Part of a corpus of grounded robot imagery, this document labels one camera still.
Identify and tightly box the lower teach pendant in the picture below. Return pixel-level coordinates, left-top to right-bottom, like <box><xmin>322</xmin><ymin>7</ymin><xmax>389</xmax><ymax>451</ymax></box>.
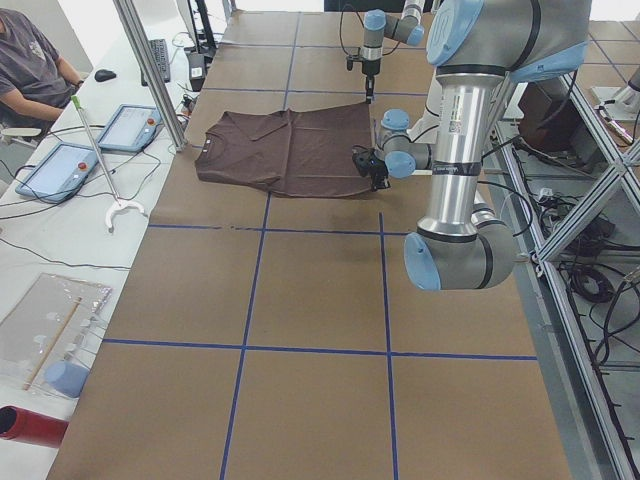
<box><xmin>15</xmin><ymin>142</ymin><xmax>98</xmax><ymax>204</ymax></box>

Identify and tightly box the teach pendant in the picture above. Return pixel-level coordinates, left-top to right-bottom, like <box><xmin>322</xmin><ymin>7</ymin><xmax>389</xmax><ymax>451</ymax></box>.
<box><xmin>97</xmin><ymin>104</ymin><xmax>162</xmax><ymax>153</ymax></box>
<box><xmin>15</xmin><ymin>142</ymin><xmax>98</xmax><ymax>204</ymax></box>

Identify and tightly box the wooden stick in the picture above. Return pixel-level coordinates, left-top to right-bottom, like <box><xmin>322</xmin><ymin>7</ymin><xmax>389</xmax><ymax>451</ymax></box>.
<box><xmin>22</xmin><ymin>297</ymin><xmax>82</xmax><ymax>391</ymax></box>

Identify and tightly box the aluminium frame cage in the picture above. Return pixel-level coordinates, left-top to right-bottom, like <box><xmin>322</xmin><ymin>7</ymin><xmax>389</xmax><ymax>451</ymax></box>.
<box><xmin>493</xmin><ymin>64</ymin><xmax>639</xmax><ymax>479</ymax></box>

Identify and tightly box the aluminium frame post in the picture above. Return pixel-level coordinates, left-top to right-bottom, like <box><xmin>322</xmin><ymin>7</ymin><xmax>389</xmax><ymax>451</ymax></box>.
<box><xmin>113</xmin><ymin>0</ymin><xmax>187</xmax><ymax>152</ymax></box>

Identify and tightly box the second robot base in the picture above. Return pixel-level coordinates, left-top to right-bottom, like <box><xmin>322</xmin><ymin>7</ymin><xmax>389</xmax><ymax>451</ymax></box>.
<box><xmin>591</xmin><ymin>69</ymin><xmax>639</xmax><ymax>122</ymax></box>

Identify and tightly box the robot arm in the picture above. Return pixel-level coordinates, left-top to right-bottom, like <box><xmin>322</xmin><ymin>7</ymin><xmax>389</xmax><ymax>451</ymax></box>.
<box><xmin>348</xmin><ymin>1</ymin><xmax>591</xmax><ymax>291</ymax></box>
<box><xmin>338</xmin><ymin>1</ymin><xmax>440</xmax><ymax>104</ymax></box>

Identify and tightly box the black keyboard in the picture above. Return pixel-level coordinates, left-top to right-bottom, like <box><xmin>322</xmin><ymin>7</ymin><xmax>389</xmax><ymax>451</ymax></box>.
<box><xmin>148</xmin><ymin>39</ymin><xmax>171</xmax><ymax>83</ymax></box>

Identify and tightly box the upper teach pendant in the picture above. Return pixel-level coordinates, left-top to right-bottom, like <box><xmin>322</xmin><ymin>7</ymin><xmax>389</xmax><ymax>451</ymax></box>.
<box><xmin>97</xmin><ymin>104</ymin><xmax>162</xmax><ymax>153</ymax></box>

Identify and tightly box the seated person grey shirt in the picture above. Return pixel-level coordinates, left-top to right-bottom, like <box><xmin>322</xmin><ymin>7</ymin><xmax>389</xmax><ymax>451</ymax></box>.
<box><xmin>1</xmin><ymin>9</ymin><xmax>84</xmax><ymax>130</ymax></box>

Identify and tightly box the dark brown t-shirt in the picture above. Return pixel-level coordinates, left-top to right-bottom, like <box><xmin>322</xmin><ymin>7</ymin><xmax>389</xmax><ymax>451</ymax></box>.
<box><xmin>195</xmin><ymin>103</ymin><xmax>371</xmax><ymax>198</ymax></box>

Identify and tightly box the red cylinder tube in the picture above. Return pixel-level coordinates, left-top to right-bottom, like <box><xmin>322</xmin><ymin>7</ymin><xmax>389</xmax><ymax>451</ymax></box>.
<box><xmin>1</xmin><ymin>406</ymin><xmax>68</xmax><ymax>448</ymax></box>

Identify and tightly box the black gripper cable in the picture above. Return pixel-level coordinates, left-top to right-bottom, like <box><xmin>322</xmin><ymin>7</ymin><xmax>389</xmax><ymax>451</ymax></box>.
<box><xmin>338</xmin><ymin>2</ymin><xmax>401</xmax><ymax>59</ymax></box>

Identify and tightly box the black computer mouse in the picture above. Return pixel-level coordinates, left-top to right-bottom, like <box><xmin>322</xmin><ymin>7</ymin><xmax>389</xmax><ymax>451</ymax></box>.
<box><xmin>94</xmin><ymin>69</ymin><xmax>117</xmax><ymax>83</ymax></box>

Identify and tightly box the brown box behind frame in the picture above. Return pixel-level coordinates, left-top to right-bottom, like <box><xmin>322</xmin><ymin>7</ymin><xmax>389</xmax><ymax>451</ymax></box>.
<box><xmin>518</xmin><ymin>80</ymin><xmax>581</xmax><ymax>153</ymax></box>

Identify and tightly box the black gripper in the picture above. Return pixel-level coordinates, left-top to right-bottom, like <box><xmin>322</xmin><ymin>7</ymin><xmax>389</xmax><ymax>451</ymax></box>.
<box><xmin>351</xmin><ymin>145</ymin><xmax>390</xmax><ymax>190</ymax></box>
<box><xmin>346</xmin><ymin>47</ymin><xmax>383</xmax><ymax>104</ymax></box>

